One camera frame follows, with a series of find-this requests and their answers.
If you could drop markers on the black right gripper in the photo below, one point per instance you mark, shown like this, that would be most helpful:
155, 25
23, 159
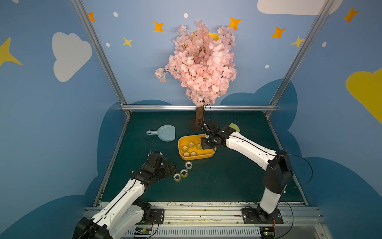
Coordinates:
209, 139

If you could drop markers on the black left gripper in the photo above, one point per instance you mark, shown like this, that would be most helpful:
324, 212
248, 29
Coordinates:
166, 167

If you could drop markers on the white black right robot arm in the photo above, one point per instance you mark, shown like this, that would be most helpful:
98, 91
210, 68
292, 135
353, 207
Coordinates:
276, 164

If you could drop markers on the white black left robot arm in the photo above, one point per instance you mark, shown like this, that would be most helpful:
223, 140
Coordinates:
125, 210

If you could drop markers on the yellow plastic storage box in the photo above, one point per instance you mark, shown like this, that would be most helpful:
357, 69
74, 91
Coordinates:
190, 148

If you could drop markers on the light blue plastic dustpan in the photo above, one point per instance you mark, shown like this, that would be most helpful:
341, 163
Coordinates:
166, 133

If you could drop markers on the left green circuit board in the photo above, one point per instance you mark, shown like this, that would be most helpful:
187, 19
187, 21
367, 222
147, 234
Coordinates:
142, 232

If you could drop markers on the green circuit board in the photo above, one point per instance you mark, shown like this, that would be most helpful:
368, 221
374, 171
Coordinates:
142, 232
267, 233

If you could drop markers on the pink blossom artificial tree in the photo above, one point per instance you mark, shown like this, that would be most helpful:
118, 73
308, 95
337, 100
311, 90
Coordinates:
203, 62

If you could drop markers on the right green circuit board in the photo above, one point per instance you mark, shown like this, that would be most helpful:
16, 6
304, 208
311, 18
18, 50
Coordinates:
267, 233

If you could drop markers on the green trowel wooden handle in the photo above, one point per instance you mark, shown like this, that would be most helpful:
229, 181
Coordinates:
235, 127

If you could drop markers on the dark metal tree base plate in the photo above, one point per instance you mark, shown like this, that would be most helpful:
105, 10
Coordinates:
197, 124

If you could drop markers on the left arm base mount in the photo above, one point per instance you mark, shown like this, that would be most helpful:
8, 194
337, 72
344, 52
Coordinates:
150, 215

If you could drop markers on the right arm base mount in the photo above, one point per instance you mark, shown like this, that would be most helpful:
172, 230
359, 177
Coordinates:
256, 217

